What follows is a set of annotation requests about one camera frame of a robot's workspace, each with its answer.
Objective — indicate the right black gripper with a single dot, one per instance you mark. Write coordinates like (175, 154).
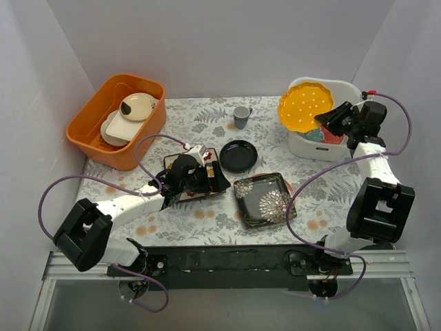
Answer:
(342, 117)

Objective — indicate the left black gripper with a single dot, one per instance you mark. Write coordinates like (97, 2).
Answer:
(211, 176)

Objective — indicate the red and teal floral plate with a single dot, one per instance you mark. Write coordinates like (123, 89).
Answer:
(322, 135)

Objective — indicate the yellow dotted scalloped plate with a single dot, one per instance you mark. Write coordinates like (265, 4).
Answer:
(301, 103)

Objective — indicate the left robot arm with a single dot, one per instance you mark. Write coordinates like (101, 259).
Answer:
(84, 236)

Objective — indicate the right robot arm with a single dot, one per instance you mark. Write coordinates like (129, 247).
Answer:
(381, 208)

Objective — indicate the white plastic bin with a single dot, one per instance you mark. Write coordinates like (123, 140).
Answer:
(341, 91)

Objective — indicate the orange plastic bin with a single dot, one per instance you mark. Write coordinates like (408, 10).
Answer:
(84, 130)

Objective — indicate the black round plate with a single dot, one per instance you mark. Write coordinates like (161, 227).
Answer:
(238, 156)

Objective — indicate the black square floral plate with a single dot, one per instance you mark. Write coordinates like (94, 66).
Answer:
(262, 200)

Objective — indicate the floral table mat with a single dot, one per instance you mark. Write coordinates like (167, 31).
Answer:
(325, 195)

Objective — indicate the grey ceramic cup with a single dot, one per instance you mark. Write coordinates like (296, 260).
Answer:
(241, 116)

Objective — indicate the beige round plate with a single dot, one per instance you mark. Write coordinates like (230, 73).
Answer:
(137, 107)

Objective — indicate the cream round plate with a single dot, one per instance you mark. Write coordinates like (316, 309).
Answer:
(113, 141)

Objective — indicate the white square plate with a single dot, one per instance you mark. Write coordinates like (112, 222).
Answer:
(121, 128)

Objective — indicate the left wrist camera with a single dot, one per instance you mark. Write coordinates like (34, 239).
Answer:
(200, 153)

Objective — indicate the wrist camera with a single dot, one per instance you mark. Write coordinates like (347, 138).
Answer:
(368, 95)
(200, 153)

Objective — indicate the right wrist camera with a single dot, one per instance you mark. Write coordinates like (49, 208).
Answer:
(368, 95)

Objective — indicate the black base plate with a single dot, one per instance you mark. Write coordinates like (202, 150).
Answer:
(230, 267)

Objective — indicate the aluminium frame rail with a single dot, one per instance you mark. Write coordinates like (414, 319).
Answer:
(58, 267)

